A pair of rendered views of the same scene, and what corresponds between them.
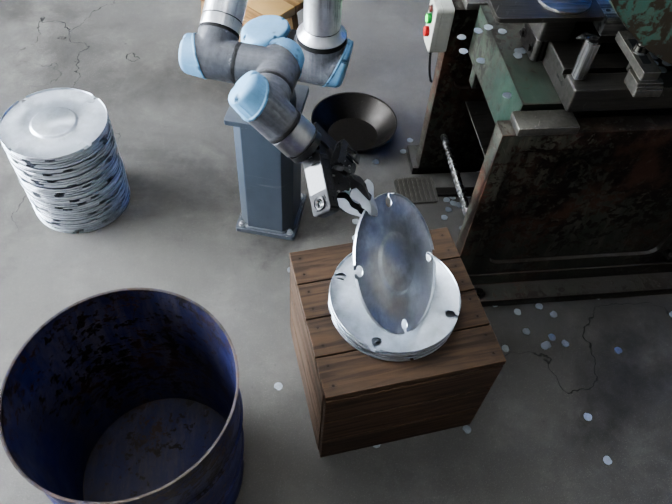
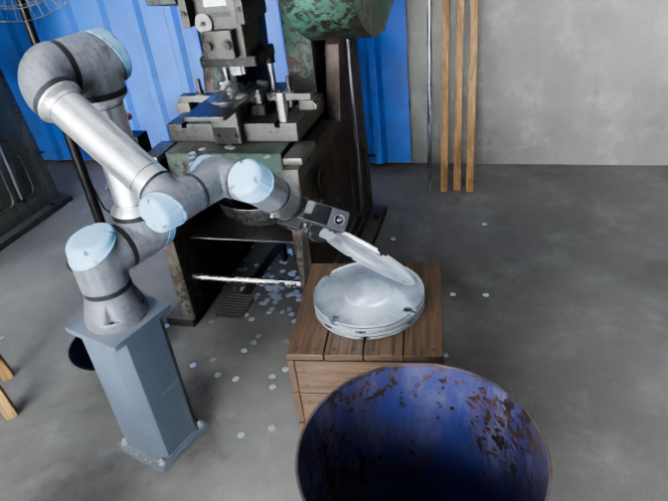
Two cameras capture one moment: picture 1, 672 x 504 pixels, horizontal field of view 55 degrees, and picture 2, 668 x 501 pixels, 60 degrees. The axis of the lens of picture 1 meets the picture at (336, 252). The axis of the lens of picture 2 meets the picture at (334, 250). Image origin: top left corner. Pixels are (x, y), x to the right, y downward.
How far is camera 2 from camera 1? 1.05 m
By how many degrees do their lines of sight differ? 48
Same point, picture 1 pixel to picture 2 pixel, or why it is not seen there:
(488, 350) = (428, 266)
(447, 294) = not seen: hidden behind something
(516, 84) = (258, 152)
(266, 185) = (167, 389)
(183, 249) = not seen: outside the picture
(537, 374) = not seen: hidden behind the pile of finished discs
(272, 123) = (280, 184)
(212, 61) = (189, 195)
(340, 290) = (350, 320)
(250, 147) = (141, 359)
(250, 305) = (262, 478)
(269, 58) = (219, 163)
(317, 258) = (302, 337)
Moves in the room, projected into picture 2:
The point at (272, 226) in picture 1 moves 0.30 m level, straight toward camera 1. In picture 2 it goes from (187, 431) to (285, 449)
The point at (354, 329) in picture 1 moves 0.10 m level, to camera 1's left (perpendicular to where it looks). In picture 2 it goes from (392, 318) to (376, 345)
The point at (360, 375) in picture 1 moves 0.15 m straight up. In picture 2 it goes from (428, 332) to (427, 282)
